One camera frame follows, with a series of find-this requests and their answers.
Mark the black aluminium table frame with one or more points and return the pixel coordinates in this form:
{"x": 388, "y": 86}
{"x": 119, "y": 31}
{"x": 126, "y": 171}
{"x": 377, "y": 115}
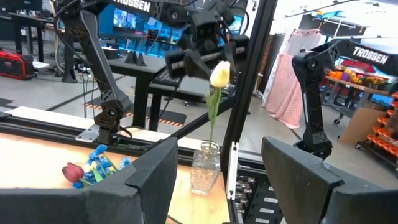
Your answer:
{"x": 248, "y": 77}

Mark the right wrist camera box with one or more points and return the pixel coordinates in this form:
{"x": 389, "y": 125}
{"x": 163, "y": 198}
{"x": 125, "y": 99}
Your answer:
{"x": 206, "y": 29}

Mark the black desktop device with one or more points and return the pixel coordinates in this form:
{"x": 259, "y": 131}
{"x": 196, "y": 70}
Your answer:
{"x": 112, "y": 53}

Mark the black keyboard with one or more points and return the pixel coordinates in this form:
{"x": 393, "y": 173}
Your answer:
{"x": 166, "y": 79}

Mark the cardboard sheet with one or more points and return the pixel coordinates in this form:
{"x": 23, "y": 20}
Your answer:
{"x": 360, "y": 126}

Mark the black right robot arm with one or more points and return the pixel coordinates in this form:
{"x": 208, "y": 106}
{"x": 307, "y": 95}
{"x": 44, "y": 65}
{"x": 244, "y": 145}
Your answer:
{"x": 93, "y": 62}

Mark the black floor stand pole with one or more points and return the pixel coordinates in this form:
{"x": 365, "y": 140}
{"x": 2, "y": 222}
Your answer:
{"x": 69, "y": 62}

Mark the peach artificial tulip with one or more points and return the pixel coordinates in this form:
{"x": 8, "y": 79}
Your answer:
{"x": 220, "y": 74}

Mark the blue artificial flower sprig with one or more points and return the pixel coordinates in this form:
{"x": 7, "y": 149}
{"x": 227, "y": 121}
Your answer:
{"x": 98, "y": 151}

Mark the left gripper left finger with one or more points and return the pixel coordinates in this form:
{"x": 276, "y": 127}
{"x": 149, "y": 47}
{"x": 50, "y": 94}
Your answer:
{"x": 93, "y": 205}

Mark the black connector panel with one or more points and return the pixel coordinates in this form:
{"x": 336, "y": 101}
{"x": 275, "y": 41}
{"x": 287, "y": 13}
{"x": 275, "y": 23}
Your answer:
{"x": 258, "y": 205}

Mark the black side desk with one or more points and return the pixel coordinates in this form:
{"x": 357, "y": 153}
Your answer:
{"x": 28, "y": 18}

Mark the red black tool case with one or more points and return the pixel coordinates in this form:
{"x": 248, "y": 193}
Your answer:
{"x": 15, "y": 63}

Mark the black triangular stand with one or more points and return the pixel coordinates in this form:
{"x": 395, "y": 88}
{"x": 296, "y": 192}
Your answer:
{"x": 141, "y": 60}
{"x": 130, "y": 59}

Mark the orange bin rack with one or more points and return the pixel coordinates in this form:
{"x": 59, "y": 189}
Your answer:
{"x": 382, "y": 133}

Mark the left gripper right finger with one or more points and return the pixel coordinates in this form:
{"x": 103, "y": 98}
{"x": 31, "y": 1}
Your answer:
{"x": 326, "y": 199}

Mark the wooden shelf board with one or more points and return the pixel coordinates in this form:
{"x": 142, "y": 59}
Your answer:
{"x": 357, "y": 84}

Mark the computer monitor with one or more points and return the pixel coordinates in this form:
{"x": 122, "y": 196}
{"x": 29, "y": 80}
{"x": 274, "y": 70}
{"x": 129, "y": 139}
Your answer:
{"x": 124, "y": 18}

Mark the clear glass vase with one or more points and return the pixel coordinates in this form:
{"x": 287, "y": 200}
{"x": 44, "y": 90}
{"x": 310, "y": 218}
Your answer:
{"x": 205, "y": 174}

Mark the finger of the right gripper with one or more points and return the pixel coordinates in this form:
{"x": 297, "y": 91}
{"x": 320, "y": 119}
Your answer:
{"x": 234, "y": 56}
{"x": 196, "y": 65}

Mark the white paper sheet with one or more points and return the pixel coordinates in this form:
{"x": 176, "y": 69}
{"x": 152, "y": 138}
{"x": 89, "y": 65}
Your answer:
{"x": 41, "y": 64}

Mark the red artificial tulip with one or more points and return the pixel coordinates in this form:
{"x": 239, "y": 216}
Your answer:
{"x": 73, "y": 172}

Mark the silver corner bracket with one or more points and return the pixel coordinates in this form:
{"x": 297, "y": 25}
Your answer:
{"x": 232, "y": 174}

